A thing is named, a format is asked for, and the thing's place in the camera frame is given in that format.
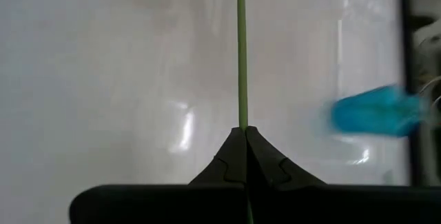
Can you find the artificial tulip with green stem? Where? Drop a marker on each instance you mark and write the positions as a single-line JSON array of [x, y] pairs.
[[242, 62]]

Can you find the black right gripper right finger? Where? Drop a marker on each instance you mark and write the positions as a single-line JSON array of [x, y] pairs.
[[327, 203]]

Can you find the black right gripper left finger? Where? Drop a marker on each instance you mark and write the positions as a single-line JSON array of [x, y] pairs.
[[172, 203]]

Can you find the squat blue glass vase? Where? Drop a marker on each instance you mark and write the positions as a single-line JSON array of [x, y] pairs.
[[375, 112]]

